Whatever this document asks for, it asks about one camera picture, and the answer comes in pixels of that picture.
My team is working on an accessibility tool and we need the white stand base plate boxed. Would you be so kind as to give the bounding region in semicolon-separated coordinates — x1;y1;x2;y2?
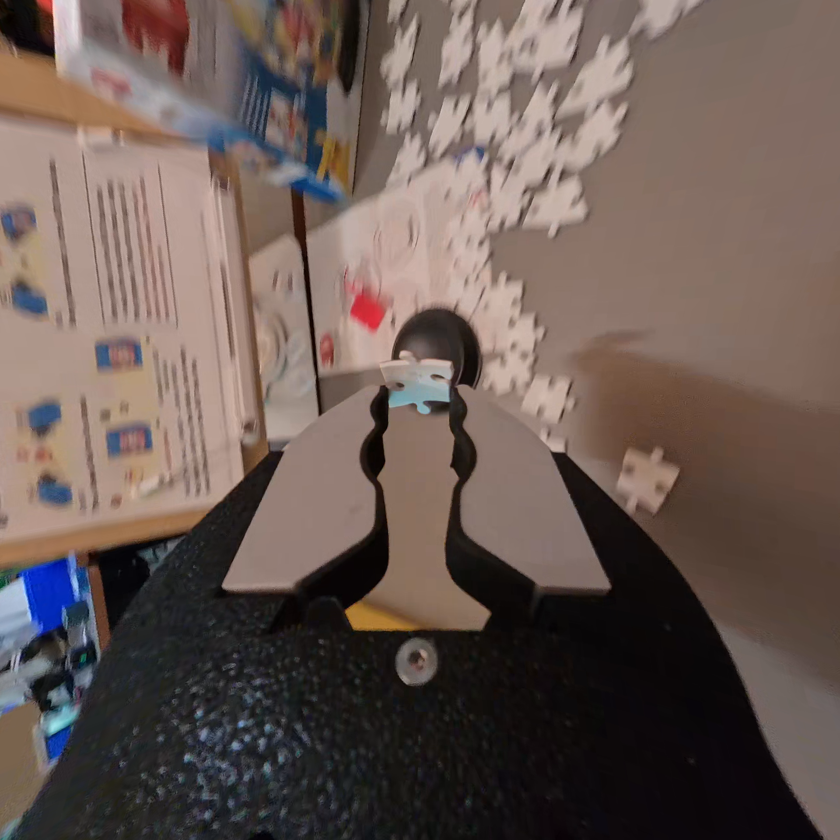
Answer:
249;236;320;441

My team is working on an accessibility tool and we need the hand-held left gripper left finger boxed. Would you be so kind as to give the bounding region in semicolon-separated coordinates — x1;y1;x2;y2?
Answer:
222;386;391;611

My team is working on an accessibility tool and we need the instruction sheet board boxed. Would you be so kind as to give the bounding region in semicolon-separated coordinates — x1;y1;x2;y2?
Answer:
0;108;270;565

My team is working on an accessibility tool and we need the colourful puzzle box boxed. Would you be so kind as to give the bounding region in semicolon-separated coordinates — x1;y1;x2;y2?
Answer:
56;0;362;201

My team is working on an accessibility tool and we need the pile of white puzzle pieces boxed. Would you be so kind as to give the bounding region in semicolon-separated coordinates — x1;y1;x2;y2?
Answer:
379;0;710;516

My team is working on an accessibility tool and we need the printed paper leaflet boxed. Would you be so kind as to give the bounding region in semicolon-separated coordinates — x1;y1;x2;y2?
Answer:
307;190;500;375

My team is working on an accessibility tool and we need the black dome puzzle stand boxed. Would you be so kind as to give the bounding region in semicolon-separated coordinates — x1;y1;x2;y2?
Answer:
392;308;483;388

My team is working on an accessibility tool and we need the yellow plastic bin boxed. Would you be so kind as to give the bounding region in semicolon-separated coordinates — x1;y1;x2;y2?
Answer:
346;604;408;631

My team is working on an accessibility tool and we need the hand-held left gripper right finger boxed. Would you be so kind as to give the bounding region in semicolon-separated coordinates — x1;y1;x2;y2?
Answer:
445;386;613;614

